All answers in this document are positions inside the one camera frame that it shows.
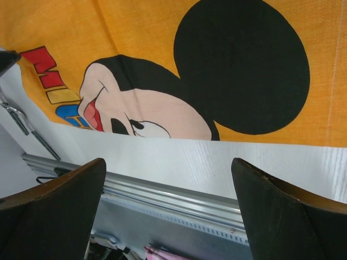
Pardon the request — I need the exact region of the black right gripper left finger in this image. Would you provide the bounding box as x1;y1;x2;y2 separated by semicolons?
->
1;158;106;259

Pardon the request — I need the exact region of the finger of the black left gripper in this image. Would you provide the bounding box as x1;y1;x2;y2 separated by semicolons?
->
0;50;21;76

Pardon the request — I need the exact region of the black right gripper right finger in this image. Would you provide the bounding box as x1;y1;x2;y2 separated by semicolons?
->
231;158;346;259

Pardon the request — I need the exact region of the orange Mickey Mouse placemat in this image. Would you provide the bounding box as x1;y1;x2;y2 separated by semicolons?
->
1;1;346;147

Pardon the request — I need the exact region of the aluminium mounting rail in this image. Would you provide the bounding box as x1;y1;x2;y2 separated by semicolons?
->
21;153;250;242

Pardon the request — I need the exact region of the grey slotted cable duct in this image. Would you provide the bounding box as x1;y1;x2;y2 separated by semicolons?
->
93;201;253;259

